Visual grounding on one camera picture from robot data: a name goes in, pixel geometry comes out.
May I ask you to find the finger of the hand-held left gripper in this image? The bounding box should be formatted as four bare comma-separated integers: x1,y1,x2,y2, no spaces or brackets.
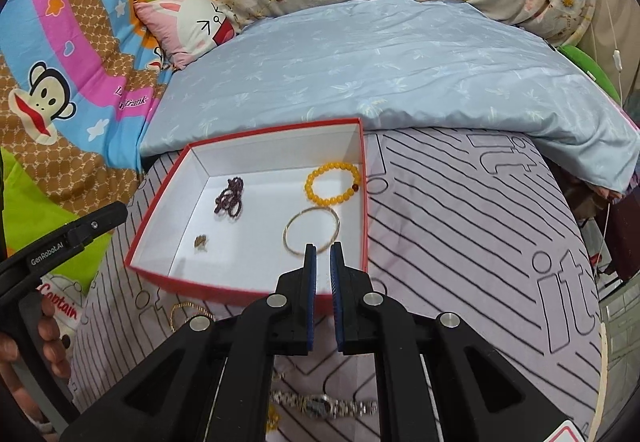
66,201,129,249

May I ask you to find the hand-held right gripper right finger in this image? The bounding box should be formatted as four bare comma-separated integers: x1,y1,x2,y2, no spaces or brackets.
330,242,571,442

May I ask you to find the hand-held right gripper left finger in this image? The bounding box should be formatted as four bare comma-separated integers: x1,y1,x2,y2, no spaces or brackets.
60,243,318,442

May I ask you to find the thin gold bangle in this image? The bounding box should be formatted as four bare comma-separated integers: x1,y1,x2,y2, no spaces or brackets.
283,207,341,257

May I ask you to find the red cardboard box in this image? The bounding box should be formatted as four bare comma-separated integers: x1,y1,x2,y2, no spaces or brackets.
124,118,371,304

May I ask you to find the gold chain bracelet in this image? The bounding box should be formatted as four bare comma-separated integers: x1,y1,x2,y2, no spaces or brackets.
168,301,216,334

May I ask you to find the silver wristwatch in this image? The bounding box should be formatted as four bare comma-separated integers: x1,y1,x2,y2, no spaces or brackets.
270,389,379,421

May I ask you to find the person's left hand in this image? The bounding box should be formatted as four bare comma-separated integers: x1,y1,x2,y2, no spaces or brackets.
0,296,72,442

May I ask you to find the colourful monkey print blanket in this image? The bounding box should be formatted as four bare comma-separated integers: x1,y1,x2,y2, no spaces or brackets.
0,0,174,294

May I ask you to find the light blue quilt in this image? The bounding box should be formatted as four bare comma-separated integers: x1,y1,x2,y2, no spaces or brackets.
138,0,640,196

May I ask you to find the pink bunny pillow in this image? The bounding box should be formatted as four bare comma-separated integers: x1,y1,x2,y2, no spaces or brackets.
133,0,241,71

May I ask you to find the green cushion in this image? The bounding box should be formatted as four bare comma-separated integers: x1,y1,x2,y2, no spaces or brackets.
557,43,621,106

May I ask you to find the beige curtain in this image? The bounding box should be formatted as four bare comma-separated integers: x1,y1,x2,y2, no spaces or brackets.
590,0,640,104

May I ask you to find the yellow bead bracelet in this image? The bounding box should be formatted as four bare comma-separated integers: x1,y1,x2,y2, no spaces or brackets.
305,162,362,208

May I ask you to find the dark purple bead bracelet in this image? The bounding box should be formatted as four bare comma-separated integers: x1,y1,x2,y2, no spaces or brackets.
214,176,246,222

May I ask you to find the white cable with switch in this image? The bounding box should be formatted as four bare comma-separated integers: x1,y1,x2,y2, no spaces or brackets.
597,0,627,104

